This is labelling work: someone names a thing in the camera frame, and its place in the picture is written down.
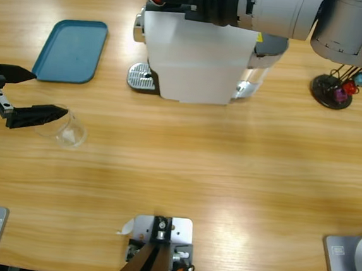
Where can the clear drinking glass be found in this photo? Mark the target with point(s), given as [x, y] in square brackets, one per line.
[68, 136]

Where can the white capsule coffee machine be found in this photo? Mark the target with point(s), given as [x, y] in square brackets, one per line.
[194, 60]

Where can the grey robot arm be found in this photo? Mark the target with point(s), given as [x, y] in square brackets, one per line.
[306, 13]

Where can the purple coffee capsule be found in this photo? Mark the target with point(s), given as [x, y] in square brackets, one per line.
[340, 95]

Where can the blue coffee capsule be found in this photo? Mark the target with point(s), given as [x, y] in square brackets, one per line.
[361, 80]

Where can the teal plastic tray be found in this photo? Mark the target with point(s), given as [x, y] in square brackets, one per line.
[69, 51]

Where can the clear water tank dark lid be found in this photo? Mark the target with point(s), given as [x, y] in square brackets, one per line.
[267, 51]

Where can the black capsule holder with rods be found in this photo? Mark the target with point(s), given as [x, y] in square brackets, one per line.
[321, 87]

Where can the white paper tag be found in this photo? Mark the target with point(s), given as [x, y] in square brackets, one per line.
[127, 227]

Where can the dark camera post with bracket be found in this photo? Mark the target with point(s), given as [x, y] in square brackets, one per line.
[154, 260]

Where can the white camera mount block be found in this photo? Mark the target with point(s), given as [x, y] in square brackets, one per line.
[180, 233]

